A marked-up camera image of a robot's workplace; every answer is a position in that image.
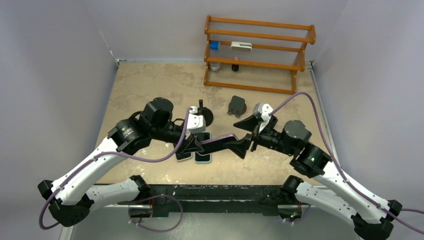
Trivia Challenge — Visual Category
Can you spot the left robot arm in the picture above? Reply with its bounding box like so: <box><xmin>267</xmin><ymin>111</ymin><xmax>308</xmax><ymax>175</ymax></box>
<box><xmin>37</xmin><ymin>97</ymin><xmax>206</xmax><ymax>227</ymax></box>

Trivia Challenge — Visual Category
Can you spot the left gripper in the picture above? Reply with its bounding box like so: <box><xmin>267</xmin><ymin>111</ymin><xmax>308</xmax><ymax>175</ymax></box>
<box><xmin>150</xmin><ymin>122</ymin><xmax>205</xmax><ymax>155</ymax></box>

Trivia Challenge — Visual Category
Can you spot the phone with purple clear case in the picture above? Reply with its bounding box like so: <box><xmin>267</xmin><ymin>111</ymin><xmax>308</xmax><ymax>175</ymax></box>
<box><xmin>200</xmin><ymin>133</ymin><xmax>239</xmax><ymax>145</ymax></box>

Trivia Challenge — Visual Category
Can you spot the phone with blue case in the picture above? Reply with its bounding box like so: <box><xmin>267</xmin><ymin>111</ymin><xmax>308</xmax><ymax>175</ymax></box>
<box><xmin>194</xmin><ymin>132</ymin><xmax>212</xmax><ymax>164</ymax></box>

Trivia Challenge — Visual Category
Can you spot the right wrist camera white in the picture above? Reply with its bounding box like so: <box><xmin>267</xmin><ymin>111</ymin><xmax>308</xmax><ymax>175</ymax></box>
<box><xmin>252</xmin><ymin>101</ymin><xmax>274</xmax><ymax>133</ymax></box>

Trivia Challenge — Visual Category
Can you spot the blue capped bottle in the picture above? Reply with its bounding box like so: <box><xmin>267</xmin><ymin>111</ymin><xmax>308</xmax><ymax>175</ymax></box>
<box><xmin>209</xmin><ymin>41</ymin><xmax>221</xmax><ymax>51</ymax></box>

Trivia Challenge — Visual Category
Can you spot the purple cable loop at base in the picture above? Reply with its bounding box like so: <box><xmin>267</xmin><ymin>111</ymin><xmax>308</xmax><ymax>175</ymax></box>
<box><xmin>127</xmin><ymin>193</ymin><xmax>184</xmax><ymax>233</ymax></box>

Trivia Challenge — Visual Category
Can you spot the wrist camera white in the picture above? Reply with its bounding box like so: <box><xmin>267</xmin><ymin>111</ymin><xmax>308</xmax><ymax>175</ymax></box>
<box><xmin>185</xmin><ymin>106</ymin><xmax>206</xmax><ymax>139</ymax></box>
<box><xmin>252</xmin><ymin>101</ymin><xmax>274</xmax><ymax>133</ymax></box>

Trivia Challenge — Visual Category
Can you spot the white box on shelf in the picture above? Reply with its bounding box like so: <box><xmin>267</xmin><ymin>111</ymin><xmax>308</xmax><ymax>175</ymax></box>
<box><xmin>230</xmin><ymin>41</ymin><xmax>253</xmax><ymax>52</ymax></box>

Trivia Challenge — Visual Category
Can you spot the black folding phone stand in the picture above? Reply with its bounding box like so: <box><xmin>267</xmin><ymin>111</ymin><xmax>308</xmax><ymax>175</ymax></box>
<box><xmin>227</xmin><ymin>95</ymin><xmax>247</xmax><ymax>118</ymax></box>

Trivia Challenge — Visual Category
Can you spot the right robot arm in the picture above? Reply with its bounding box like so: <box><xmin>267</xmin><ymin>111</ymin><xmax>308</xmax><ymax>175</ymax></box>
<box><xmin>223</xmin><ymin>116</ymin><xmax>403</xmax><ymax>240</ymax></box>

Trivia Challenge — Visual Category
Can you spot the black round-base phone stand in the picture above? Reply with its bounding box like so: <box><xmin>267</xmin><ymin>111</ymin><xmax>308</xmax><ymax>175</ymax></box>
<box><xmin>197</xmin><ymin>99</ymin><xmax>214</xmax><ymax>127</ymax></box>

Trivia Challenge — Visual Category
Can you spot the phone with white case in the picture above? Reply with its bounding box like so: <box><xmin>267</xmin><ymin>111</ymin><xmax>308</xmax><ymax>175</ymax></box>
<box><xmin>175</xmin><ymin>152</ymin><xmax>193</xmax><ymax>162</ymax></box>

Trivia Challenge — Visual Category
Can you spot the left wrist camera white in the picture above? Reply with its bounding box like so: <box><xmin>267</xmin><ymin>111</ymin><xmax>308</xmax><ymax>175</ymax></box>
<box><xmin>185</xmin><ymin>106</ymin><xmax>206</xmax><ymax>139</ymax></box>

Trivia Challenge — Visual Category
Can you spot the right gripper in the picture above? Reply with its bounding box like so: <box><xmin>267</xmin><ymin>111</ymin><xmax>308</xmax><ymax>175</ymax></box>
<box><xmin>223</xmin><ymin>114</ymin><xmax>296</xmax><ymax>160</ymax></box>

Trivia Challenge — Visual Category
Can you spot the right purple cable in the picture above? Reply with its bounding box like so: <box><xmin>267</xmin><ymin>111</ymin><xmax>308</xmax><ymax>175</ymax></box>
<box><xmin>268</xmin><ymin>91</ymin><xmax>424</xmax><ymax>235</ymax></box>

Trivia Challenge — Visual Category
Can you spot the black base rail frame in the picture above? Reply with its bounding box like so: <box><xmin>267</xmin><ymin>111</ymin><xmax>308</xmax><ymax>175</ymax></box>
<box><xmin>69</xmin><ymin>183</ymin><xmax>360</xmax><ymax>220</ymax></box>

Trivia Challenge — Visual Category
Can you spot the orange wooden shelf rack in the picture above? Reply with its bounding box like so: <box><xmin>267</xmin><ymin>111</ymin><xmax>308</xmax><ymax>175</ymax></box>
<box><xmin>203</xmin><ymin>15</ymin><xmax>317</xmax><ymax>95</ymax></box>

